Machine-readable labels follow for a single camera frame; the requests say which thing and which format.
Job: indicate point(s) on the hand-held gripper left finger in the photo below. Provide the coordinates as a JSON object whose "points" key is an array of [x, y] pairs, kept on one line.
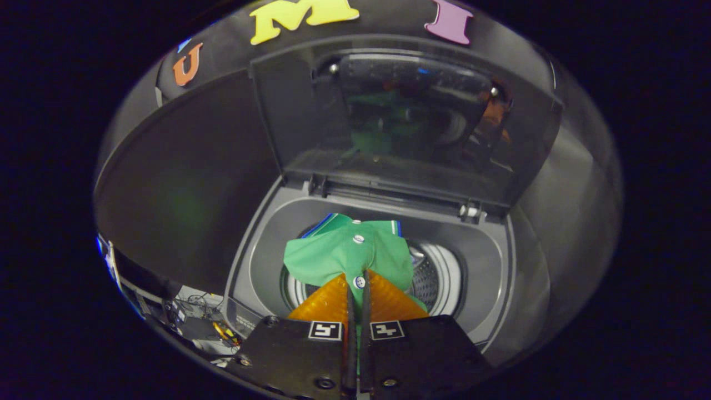
{"points": [[294, 355]]}

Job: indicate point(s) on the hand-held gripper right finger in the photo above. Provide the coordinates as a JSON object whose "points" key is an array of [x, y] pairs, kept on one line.
{"points": [[422, 355]]}

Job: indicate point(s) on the green polo shirt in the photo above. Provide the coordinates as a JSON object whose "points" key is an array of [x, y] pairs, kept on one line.
{"points": [[339, 253]]}

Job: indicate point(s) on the grey washing machine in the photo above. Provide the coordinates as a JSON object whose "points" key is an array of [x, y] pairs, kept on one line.
{"points": [[489, 261]]}

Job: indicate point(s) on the dark washing machine lid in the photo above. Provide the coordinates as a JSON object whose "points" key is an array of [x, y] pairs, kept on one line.
{"points": [[300, 122]]}

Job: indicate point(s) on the black backdrop cloth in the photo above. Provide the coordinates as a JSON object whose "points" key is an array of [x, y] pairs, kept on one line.
{"points": [[391, 19]]}

